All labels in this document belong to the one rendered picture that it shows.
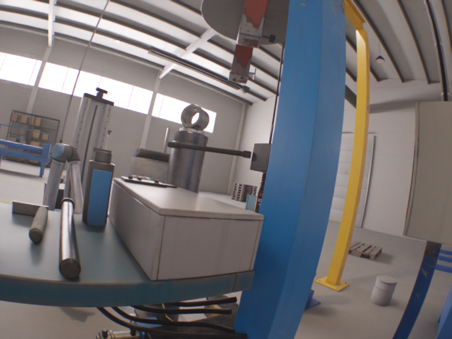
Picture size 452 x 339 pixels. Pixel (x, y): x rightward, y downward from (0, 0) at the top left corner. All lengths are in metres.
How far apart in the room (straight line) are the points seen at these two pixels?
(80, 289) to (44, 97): 13.99
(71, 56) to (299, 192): 14.52
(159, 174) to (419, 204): 8.73
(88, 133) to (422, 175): 2.43
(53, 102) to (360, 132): 13.55
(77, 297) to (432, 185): 0.83
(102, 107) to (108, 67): 12.31
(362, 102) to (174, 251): 3.48
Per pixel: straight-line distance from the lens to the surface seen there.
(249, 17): 1.13
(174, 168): 1.38
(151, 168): 8.96
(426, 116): 0.79
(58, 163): 1.97
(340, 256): 3.52
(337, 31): 0.97
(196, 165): 1.38
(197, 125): 1.43
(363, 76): 3.87
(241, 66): 1.42
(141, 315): 1.24
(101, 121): 2.50
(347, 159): 12.49
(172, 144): 0.99
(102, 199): 0.66
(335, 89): 0.84
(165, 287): 0.43
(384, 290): 3.31
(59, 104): 14.13
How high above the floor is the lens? 1.26
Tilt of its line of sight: 2 degrees up
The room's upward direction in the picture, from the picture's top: 10 degrees clockwise
